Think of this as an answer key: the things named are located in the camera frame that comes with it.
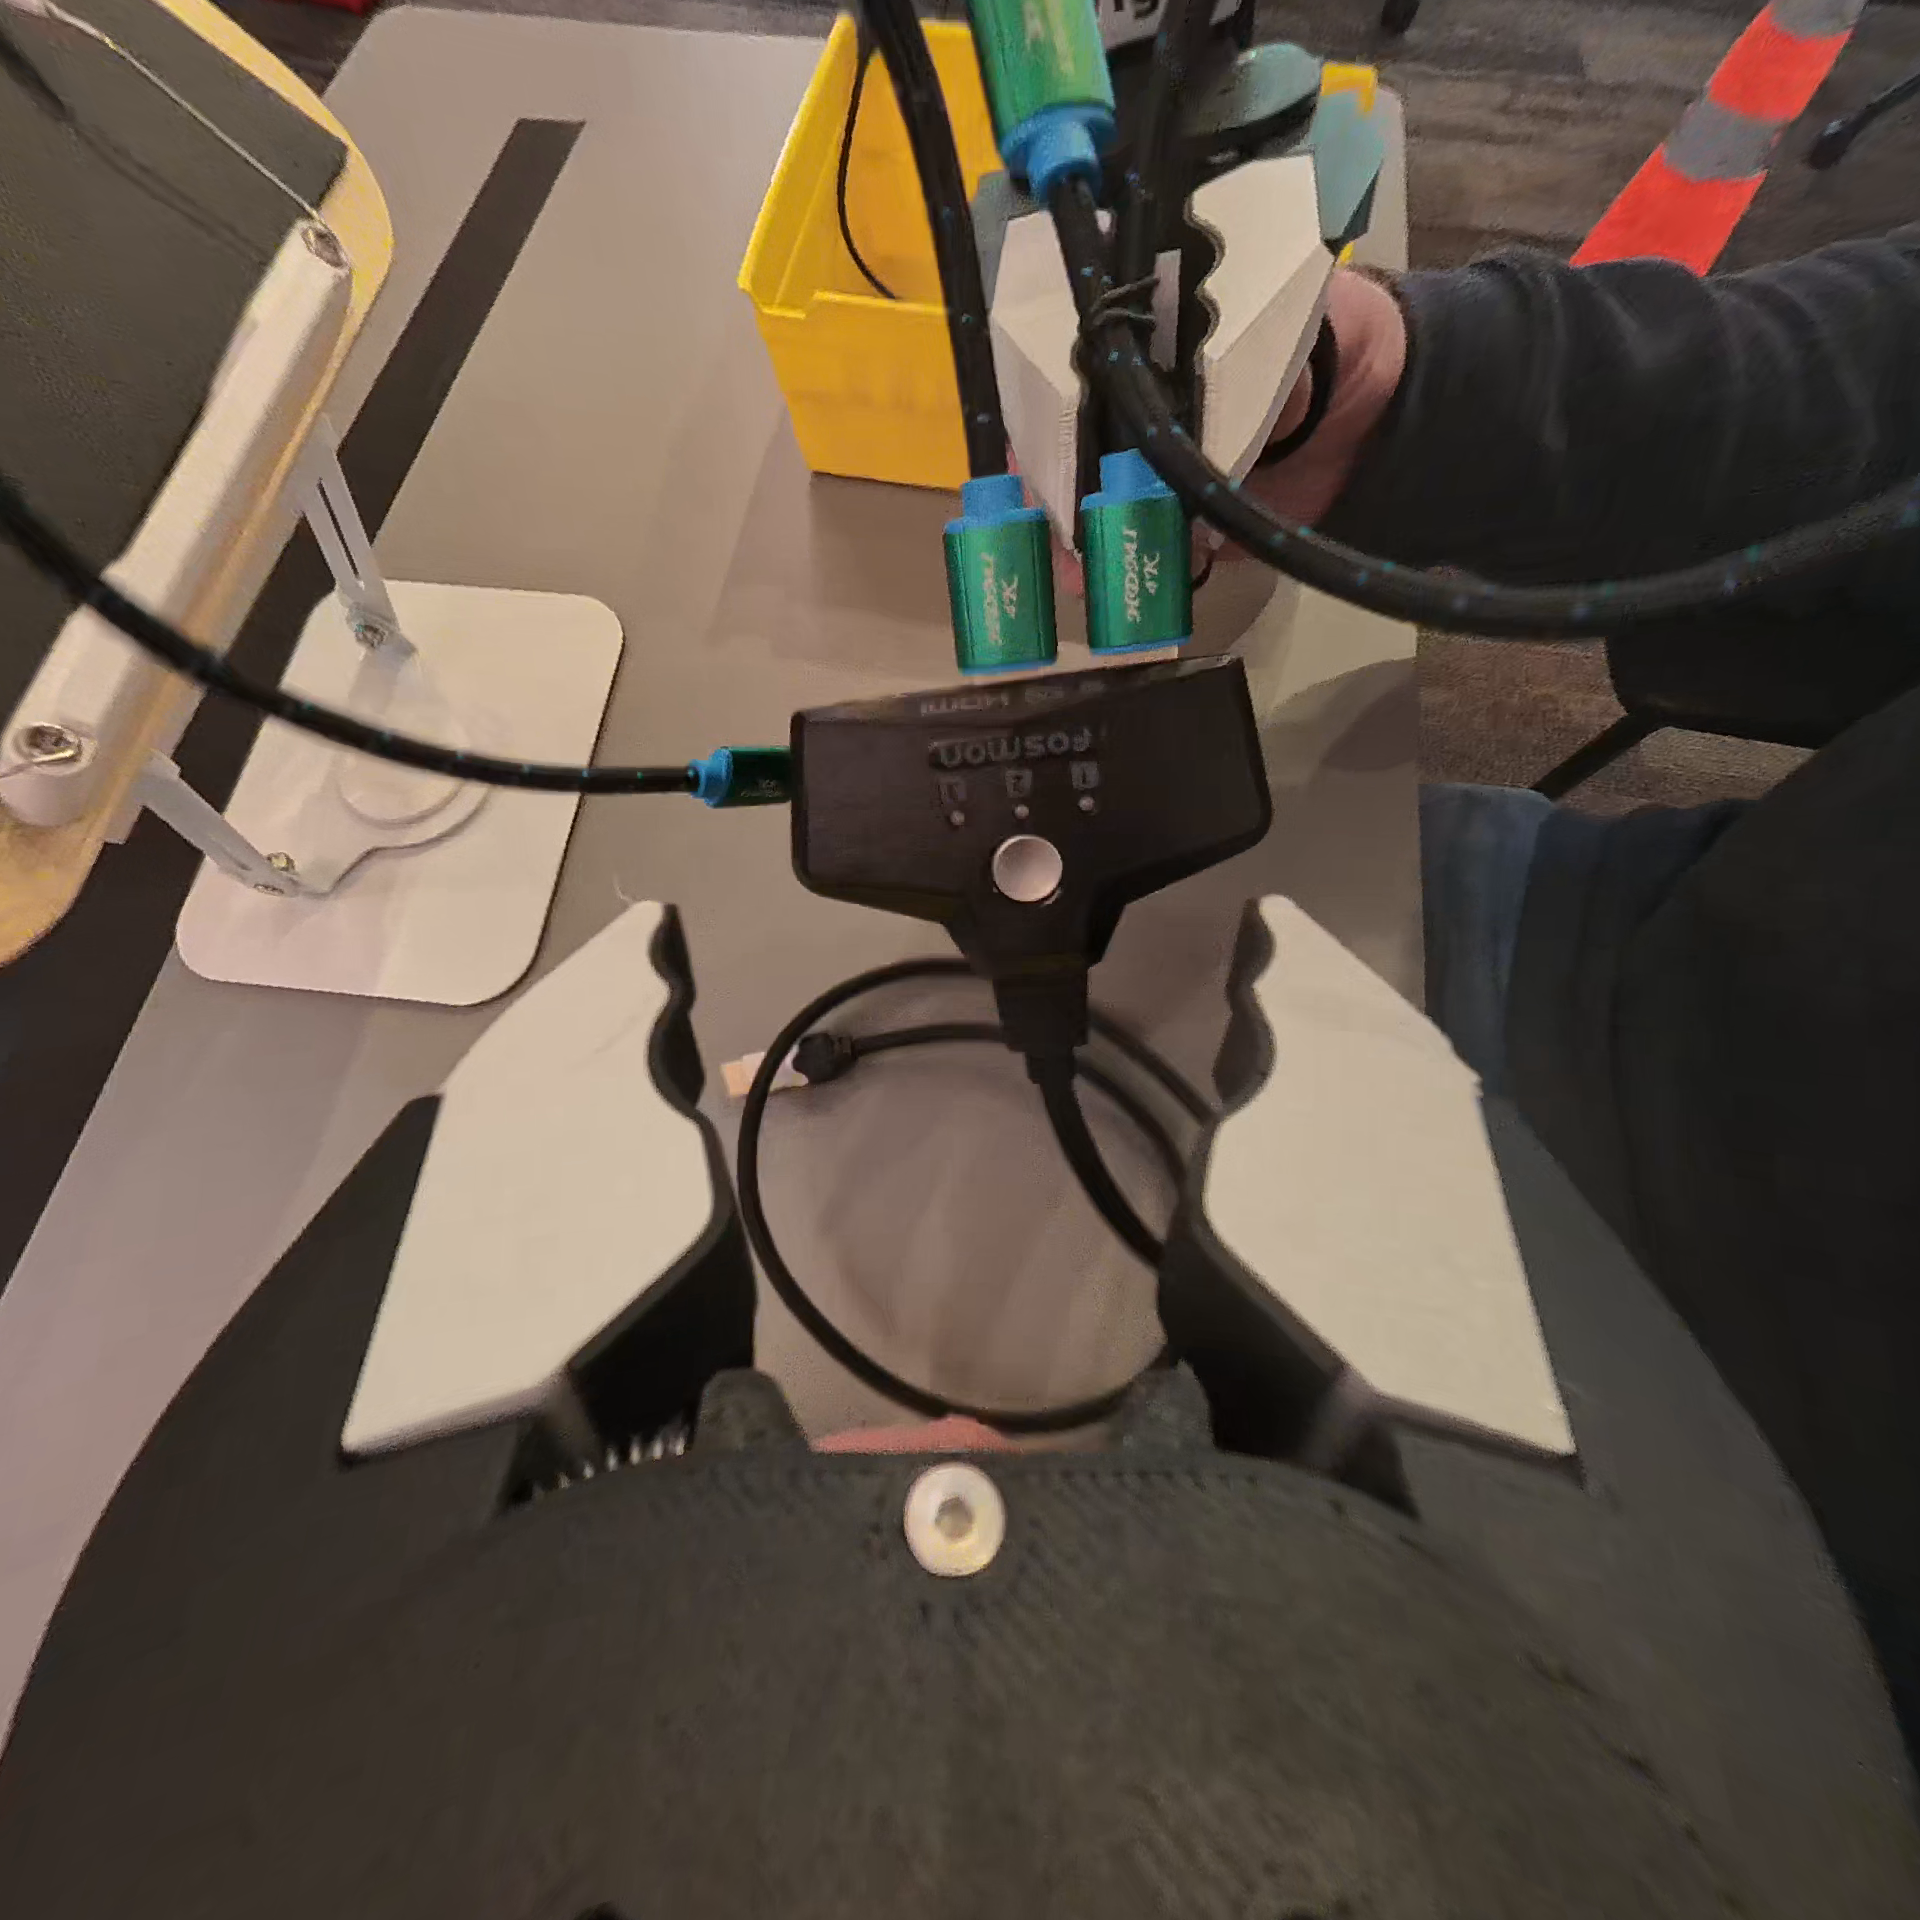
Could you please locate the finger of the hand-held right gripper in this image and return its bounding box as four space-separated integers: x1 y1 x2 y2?
988 171 1120 554
1152 153 1340 472

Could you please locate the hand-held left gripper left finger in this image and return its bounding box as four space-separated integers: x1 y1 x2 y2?
342 901 759 1468

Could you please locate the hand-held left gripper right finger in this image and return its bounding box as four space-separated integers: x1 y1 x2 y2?
1158 897 1578 1482

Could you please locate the yellow plastic bin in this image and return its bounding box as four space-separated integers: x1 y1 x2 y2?
737 12 1378 489

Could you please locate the thick braided hdmi cable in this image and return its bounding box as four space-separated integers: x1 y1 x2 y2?
966 0 1920 656
857 0 1064 676

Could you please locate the black hdmi switch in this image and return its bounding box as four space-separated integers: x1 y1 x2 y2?
727 656 1277 1427

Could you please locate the person's right forearm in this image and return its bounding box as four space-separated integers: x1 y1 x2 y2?
1327 222 1920 634

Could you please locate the person's right hand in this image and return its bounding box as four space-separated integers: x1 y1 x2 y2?
1240 268 1414 521

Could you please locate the person's jeans leg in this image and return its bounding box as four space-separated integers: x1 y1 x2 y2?
1416 780 1666 1097

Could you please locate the white tablet stand base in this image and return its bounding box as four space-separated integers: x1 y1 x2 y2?
141 420 626 1008

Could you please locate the wood edged black board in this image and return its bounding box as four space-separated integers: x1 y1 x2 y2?
0 0 396 962

